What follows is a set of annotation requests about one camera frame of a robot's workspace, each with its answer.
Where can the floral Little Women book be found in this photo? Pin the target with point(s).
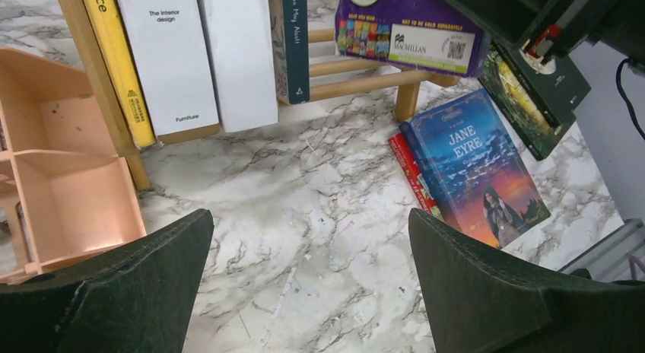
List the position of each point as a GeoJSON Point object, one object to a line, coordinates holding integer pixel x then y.
{"type": "Point", "coordinates": [290, 48]}

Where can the green Alice Wonderland book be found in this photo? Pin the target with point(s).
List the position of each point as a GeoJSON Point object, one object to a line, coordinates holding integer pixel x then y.
{"type": "Point", "coordinates": [524, 115]}

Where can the Afternoon tea coffee cover book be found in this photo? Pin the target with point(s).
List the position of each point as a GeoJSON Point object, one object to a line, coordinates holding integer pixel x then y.
{"type": "Point", "coordinates": [238, 35]}

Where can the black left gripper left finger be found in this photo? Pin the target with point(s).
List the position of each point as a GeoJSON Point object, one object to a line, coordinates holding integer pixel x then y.
{"type": "Point", "coordinates": [137, 297]}

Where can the purple 52-Storey Treehouse book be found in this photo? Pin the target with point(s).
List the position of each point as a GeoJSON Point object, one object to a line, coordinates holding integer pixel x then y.
{"type": "Point", "coordinates": [428, 35]}

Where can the red 13-Storey Treehouse book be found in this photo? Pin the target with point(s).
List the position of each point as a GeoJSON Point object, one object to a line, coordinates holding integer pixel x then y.
{"type": "Point", "coordinates": [411, 170]}

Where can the white Furniture Decorate book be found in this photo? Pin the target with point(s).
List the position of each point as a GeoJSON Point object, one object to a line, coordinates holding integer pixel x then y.
{"type": "Point", "coordinates": [169, 50]}

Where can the blue Jane Eyre book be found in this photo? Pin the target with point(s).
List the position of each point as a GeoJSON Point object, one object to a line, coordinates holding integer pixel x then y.
{"type": "Point", "coordinates": [474, 171]}

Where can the black Moon and Sixpence book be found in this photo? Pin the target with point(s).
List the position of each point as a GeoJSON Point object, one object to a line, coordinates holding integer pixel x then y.
{"type": "Point", "coordinates": [557, 87]}

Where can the orange plastic file organizer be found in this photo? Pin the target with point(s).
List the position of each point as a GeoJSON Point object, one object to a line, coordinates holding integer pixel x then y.
{"type": "Point", "coordinates": [66, 193]}

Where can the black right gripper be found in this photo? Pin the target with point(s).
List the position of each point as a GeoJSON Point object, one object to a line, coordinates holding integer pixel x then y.
{"type": "Point", "coordinates": [548, 28]}

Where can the thin yellow book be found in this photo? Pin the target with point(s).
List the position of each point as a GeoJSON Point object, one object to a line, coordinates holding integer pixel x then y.
{"type": "Point", "coordinates": [111, 36]}

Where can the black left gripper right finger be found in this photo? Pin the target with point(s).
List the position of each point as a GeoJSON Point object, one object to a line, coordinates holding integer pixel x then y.
{"type": "Point", "coordinates": [481, 299]}

